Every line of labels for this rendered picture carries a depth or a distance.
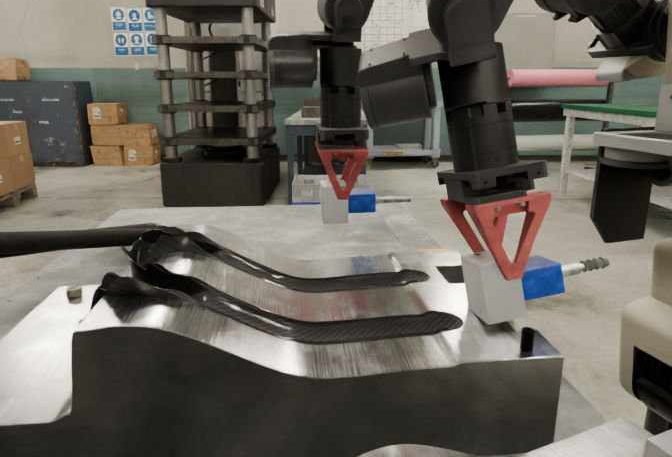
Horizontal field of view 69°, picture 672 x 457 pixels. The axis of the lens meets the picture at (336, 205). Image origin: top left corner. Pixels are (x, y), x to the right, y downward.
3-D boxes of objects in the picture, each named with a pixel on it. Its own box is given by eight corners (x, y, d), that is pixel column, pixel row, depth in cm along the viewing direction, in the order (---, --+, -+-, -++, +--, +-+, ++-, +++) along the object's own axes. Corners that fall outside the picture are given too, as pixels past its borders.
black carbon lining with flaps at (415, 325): (422, 284, 59) (425, 207, 56) (471, 357, 43) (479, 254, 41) (120, 296, 55) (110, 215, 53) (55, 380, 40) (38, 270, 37)
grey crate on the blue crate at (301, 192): (368, 192, 412) (368, 174, 408) (370, 203, 372) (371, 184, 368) (295, 191, 413) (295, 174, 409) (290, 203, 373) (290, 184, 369)
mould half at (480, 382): (451, 312, 67) (457, 216, 63) (552, 451, 42) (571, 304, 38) (65, 330, 62) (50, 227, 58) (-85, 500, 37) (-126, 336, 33)
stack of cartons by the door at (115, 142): (163, 162, 697) (157, 102, 677) (154, 166, 665) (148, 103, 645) (103, 162, 698) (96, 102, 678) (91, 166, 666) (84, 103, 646)
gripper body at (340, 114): (320, 144, 64) (319, 86, 62) (315, 135, 74) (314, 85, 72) (369, 143, 65) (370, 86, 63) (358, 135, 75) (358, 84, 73)
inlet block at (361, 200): (405, 211, 76) (406, 177, 74) (414, 220, 71) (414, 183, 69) (321, 215, 74) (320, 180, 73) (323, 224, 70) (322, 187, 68)
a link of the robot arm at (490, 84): (503, 24, 40) (498, 37, 45) (418, 44, 42) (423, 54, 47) (515, 109, 41) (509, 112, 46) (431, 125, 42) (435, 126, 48)
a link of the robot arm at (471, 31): (491, -11, 34) (477, -49, 40) (333, 29, 37) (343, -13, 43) (503, 129, 42) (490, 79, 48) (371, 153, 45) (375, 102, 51)
